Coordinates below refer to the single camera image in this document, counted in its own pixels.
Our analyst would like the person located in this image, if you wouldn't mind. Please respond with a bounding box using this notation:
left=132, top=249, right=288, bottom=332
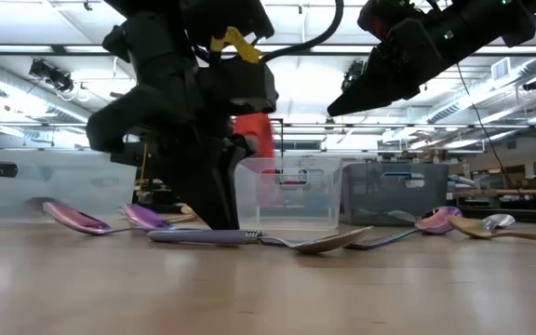
left=232, top=113, right=278, bottom=208

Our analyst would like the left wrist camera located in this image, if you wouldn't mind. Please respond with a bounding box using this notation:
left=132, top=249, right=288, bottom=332
left=196, top=58, right=279, bottom=116

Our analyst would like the gold spoon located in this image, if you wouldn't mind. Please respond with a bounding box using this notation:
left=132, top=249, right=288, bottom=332
left=447, top=215, right=536, bottom=246
left=160, top=212, right=199, bottom=224

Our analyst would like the iridescent spoon teal handle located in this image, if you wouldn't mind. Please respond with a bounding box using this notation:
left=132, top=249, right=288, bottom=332
left=119, top=203, right=204, bottom=233
left=343, top=206, right=463, bottom=251
left=42, top=200, right=157, bottom=236

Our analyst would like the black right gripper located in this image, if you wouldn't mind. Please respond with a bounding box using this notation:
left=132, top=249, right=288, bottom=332
left=327, top=18, right=483, bottom=117

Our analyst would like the clear plastic bin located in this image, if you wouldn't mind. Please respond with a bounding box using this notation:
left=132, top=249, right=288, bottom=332
left=234, top=156, right=343, bottom=230
left=0, top=147, right=138, bottom=224

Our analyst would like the dark grey plastic bin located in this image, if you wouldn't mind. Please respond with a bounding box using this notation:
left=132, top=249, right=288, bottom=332
left=341, top=162, right=449, bottom=228

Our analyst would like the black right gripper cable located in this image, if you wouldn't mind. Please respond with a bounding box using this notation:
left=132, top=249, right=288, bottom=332
left=455, top=62, right=523, bottom=192

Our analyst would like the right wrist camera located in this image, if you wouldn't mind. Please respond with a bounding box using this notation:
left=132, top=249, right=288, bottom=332
left=357, top=0, right=436, bottom=43

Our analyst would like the long wooden beam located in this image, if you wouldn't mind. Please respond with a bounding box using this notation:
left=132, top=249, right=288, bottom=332
left=451, top=187, right=536, bottom=197

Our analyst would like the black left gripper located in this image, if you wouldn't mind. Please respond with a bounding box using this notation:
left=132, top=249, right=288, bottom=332
left=102, top=11, right=257, bottom=187

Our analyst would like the silver spoon lavender handle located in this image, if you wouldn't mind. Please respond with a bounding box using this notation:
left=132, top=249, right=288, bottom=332
left=481, top=213, right=516, bottom=233
left=146, top=225, right=374, bottom=255

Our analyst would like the yellow cable tag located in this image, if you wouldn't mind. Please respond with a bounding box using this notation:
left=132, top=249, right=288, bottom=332
left=210, top=26, right=263, bottom=65

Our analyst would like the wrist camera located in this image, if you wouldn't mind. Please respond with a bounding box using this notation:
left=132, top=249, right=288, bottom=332
left=357, top=0, right=436, bottom=43
left=196, top=58, right=279, bottom=116

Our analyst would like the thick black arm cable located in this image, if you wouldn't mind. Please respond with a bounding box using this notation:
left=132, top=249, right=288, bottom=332
left=261, top=0, right=345, bottom=64

